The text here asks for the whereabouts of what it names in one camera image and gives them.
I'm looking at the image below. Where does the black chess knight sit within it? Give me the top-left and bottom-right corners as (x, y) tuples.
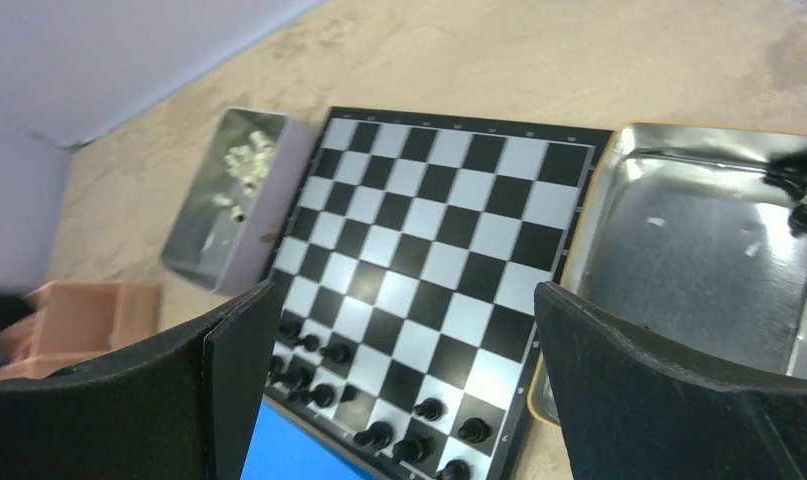
(392, 436), (431, 464)

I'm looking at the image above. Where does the black pawn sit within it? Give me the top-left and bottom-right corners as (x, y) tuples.
(278, 319), (302, 340)
(293, 334), (320, 352)
(319, 342), (353, 365)

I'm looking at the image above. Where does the black bishop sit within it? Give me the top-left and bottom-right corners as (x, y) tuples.
(270, 365), (313, 391)

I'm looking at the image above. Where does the black pawn second row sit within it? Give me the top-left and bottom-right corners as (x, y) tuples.
(413, 397), (445, 422)

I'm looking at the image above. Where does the yellow tin with black pieces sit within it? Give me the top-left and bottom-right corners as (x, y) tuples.
(527, 121), (807, 427)

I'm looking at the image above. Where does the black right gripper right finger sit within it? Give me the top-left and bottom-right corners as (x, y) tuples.
(534, 282), (807, 479)

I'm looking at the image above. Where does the pink tin with white pieces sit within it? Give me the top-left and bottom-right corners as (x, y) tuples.
(159, 107), (316, 295)

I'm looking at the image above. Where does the black white chessboard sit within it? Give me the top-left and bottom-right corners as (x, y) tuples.
(265, 107), (611, 479)

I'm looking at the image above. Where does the black chess piece corner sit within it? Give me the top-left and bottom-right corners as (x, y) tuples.
(435, 459), (471, 480)

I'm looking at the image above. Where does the white chess pieces pile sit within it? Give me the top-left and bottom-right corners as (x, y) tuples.
(211, 130), (276, 223)

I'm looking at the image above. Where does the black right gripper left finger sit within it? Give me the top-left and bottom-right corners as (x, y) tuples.
(0, 281), (284, 479)

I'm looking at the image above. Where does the black pawn edge square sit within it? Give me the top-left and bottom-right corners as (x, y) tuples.
(457, 417), (491, 444)

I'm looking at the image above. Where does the black chess king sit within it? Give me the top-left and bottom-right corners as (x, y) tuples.
(286, 383), (337, 408)

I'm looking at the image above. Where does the blue mat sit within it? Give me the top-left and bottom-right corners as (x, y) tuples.
(240, 400), (374, 480)

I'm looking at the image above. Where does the black chess queen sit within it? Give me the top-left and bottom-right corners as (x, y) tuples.
(762, 150), (807, 201)

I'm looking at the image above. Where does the peach desk organizer tray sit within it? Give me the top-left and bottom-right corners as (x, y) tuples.
(0, 281), (161, 381)

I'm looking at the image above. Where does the black back row piece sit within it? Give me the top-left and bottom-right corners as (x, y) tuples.
(268, 355), (285, 377)

